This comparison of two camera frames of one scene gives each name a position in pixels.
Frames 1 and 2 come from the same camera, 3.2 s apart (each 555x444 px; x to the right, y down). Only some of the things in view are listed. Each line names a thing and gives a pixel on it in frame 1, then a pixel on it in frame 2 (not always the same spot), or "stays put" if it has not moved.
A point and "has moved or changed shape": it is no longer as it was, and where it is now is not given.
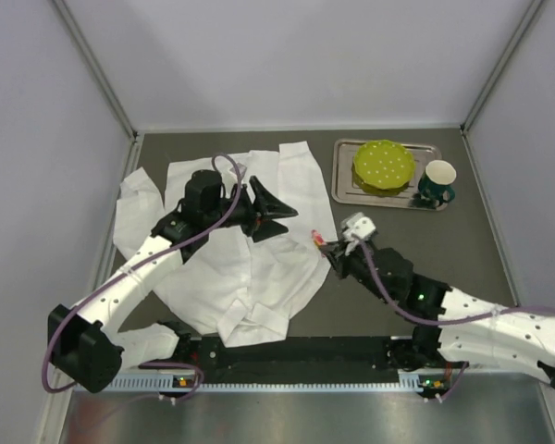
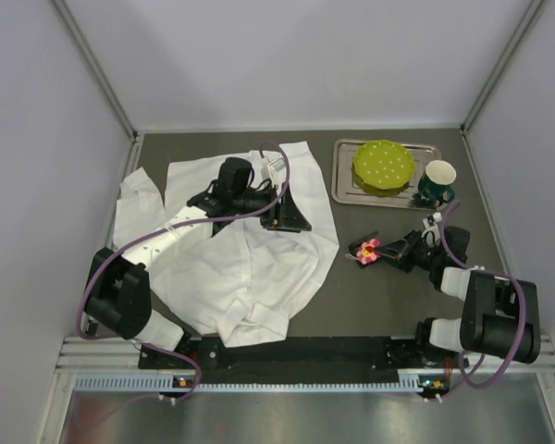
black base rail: x=301 y=360 stays put
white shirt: x=248 y=289 stays put
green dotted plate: x=384 y=167 stays put
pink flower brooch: x=317 y=238 has moved or changed shape
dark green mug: x=436 y=183 stays put
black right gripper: x=340 y=257 to x=401 y=251
